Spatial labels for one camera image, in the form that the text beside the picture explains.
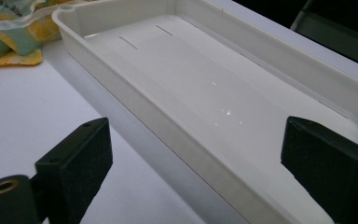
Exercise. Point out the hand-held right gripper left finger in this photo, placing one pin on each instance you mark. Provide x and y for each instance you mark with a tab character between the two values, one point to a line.
74	168

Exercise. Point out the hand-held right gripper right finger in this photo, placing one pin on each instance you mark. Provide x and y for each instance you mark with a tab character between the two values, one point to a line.
332	165

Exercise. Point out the white plastic tray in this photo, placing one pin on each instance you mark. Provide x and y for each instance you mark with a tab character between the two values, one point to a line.
205	102

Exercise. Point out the lemon print snack packet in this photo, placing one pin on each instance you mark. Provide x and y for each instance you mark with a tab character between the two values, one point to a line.
12	31

